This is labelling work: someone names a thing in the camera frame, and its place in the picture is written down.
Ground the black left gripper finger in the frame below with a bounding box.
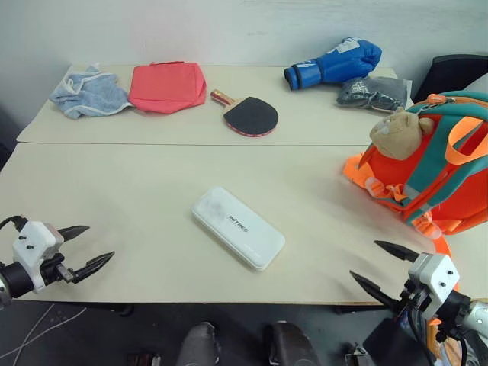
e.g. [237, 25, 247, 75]
[56, 225, 91, 242]
[71, 251, 116, 284]

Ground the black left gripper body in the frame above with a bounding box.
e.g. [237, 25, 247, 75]
[39, 252, 75, 286]

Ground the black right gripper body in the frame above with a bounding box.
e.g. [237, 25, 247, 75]
[397, 279, 433, 319]

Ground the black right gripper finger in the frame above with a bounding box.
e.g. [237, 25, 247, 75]
[374, 239, 421, 265]
[349, 270, 400, 310]

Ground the orange and teal backpack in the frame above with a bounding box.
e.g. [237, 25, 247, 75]
[342, 92, 488, 257]

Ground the white rectangular case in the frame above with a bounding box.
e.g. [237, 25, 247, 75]
[191, 185, 287, 272]

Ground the black flat panel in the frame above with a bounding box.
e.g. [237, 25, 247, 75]
[361, 317, 422, 366]

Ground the tan plush bear toy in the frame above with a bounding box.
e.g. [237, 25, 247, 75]
[368, 106, 436, 161]

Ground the grey rounded shape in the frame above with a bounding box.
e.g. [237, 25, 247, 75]
[176, 321, 223, 366]

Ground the light blue towel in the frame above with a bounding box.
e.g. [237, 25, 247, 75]
[49, 63, 135, 120]

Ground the grey plastic bag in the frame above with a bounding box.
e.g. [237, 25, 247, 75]
[335, 75, 412, 114]

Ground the pink fabric pouch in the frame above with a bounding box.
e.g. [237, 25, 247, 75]
[127, 61, 208, 114]

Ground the black chair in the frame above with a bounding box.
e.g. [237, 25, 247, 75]
[413, 54, 488, 104]

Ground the blue boxing glove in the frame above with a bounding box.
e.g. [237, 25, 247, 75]
[283, 36, 383, 92]

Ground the black and red table tennis paddle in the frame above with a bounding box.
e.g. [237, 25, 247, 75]
[210, 88, 280, 137]

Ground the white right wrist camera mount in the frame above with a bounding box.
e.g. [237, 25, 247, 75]
[407, 252, 461, 307]

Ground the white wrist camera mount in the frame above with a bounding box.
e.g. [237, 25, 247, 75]
[12, 220, 65, 294]
[407, 252, 461, 307]

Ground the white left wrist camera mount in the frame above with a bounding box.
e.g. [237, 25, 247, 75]
[12, 220, 65, 294]

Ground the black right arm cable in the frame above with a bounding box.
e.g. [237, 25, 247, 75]
[403, 307, 469, 366]

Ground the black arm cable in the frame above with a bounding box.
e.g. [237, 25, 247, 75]
[0, 215, 28, 232]
[403, 307, 469, 366]

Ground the white floor cable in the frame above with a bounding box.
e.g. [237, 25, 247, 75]
[0, 303, 88, 364]

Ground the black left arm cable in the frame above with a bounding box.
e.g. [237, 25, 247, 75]
[0, 215, 28, 232]

